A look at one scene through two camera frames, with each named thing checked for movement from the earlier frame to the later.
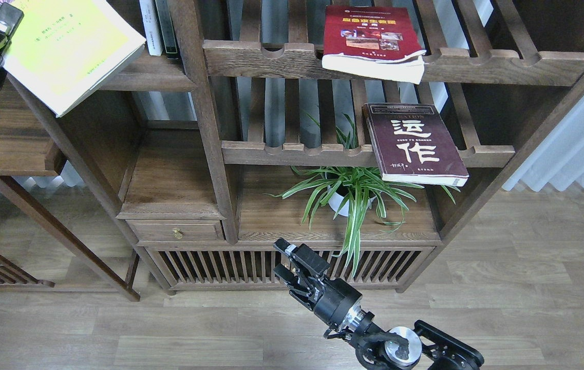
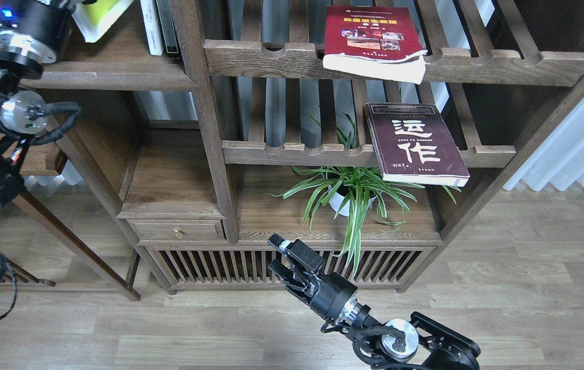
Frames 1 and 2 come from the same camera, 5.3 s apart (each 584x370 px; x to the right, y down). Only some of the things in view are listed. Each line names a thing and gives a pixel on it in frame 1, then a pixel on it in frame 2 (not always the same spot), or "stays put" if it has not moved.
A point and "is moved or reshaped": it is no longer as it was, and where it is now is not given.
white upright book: x=151 y=26 stays put
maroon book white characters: x=413 y=145 stays put
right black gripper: x=336 y=301 stays put
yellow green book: x=62 y=49 is moved or reshaped
